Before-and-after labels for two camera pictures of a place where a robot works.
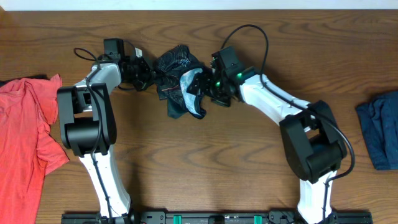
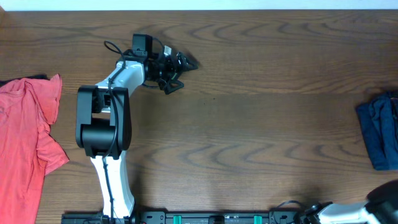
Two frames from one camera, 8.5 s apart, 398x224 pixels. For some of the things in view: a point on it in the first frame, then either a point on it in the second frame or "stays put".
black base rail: (255, 217) stays put
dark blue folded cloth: (379, 122) stays put
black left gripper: (149, 76) to (173, 73)
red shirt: (28, 107) stays put
